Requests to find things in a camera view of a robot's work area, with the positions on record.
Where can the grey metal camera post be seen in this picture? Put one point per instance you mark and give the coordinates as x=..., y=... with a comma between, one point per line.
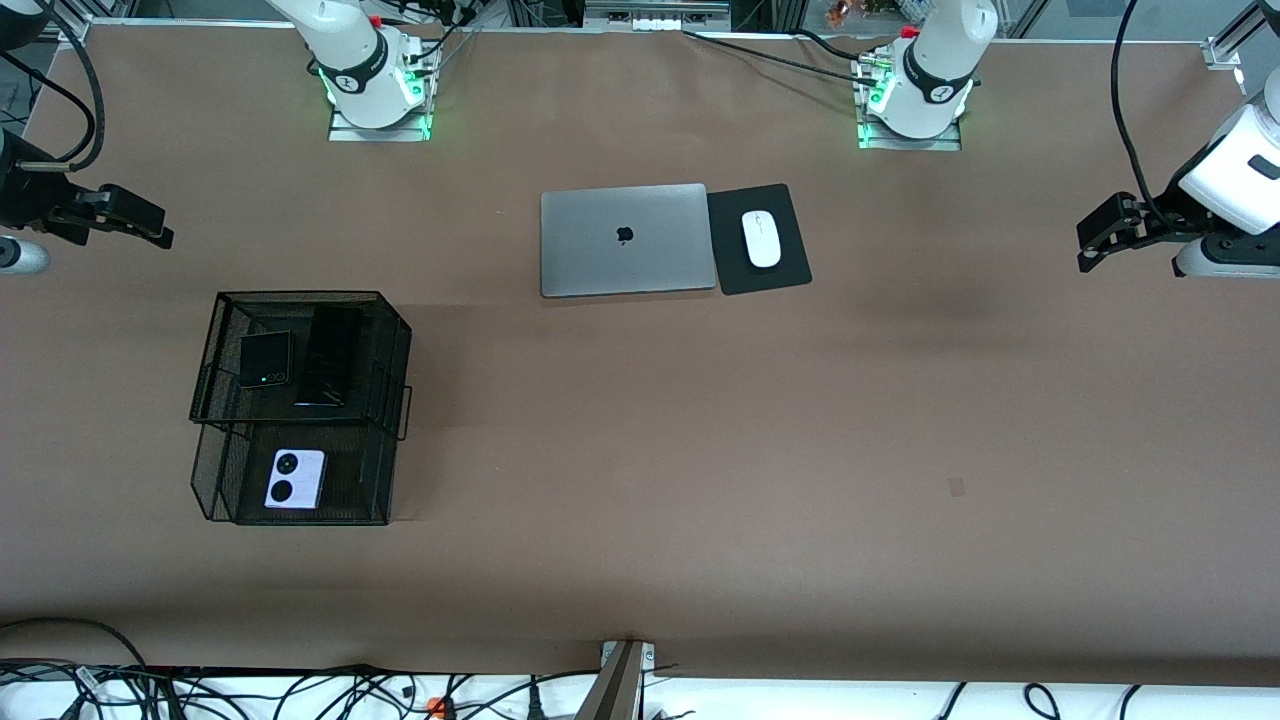
x=615, y=690

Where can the black mesh two-tier tray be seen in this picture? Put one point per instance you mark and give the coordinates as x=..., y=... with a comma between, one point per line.
x=360, y=480

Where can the lilac flip phone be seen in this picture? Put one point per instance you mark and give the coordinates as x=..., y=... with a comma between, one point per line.
x=310, y=480

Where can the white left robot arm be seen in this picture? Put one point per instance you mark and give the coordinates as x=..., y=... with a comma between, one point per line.
x=940, y=60

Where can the silver frame corner bracket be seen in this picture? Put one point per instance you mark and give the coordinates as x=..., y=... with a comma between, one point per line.
x=78, y=30
x=1222, y=52

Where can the black mouse pad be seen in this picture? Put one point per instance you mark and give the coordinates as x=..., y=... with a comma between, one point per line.
x=725, y=260

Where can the white computer mouse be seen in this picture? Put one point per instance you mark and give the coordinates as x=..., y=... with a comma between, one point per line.
x=762, y=240

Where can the long black phone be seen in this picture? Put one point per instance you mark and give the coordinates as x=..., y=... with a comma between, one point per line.
x=330, y=355

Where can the silver closed laptop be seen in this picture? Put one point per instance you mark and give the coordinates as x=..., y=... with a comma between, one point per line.
x=600, y=250

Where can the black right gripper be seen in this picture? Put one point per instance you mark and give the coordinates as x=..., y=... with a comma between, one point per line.
x=22, y=198

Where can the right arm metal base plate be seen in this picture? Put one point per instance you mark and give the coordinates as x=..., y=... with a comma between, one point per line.
x=380, y=133

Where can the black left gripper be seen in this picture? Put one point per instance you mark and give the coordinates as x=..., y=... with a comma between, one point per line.
x=1163, y=209

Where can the small black flip phone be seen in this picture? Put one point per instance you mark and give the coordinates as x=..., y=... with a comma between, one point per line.
x=262, y=355

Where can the white power strip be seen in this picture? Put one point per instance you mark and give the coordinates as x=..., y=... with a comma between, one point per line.
x=655, y=20

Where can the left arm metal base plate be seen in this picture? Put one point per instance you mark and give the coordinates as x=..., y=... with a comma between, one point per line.
x=910, y=143

